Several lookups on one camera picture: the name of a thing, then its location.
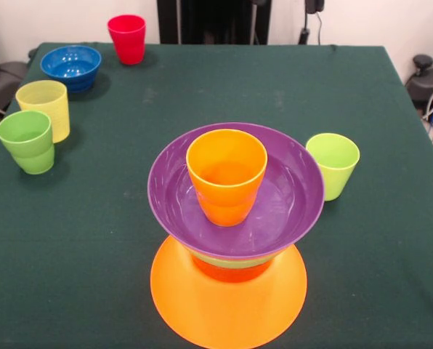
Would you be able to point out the large orange bowl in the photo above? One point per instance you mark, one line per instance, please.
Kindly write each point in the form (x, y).
(227, 312)

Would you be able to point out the red cup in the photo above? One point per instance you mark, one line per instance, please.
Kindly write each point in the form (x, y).
(127, 40)

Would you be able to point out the blue bowl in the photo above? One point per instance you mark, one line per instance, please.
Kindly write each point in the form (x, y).
(71, 69)

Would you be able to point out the dark green table cloth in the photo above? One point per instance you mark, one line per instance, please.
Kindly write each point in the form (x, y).
(75, 272)

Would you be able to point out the lime green cup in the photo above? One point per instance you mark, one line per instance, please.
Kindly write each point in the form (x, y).
(338, 174)

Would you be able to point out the yellow cup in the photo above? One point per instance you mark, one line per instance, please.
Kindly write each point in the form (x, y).
(45, 105)

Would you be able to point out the small red-orange bowl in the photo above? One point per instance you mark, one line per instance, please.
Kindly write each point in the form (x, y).
(234, 275)

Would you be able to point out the purple bowl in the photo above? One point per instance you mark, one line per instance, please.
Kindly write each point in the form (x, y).
(285, 218)

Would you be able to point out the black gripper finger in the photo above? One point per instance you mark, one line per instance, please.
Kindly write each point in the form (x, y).
(315, 5)

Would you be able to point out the light green bowl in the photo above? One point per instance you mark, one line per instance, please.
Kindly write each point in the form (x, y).
(234, 263)

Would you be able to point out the orange cup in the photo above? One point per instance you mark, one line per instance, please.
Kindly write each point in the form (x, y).
(225, 203)

